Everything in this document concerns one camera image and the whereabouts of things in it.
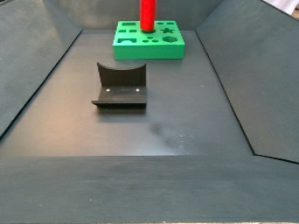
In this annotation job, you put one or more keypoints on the green foam shape board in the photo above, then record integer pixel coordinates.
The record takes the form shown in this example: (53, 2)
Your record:
(158, 45)

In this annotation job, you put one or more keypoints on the red cylinder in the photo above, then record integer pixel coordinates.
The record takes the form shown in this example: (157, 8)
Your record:
(146, 15)

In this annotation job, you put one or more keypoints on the black curved holder stand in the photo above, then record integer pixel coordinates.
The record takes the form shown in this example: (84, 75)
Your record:
(121, 87)

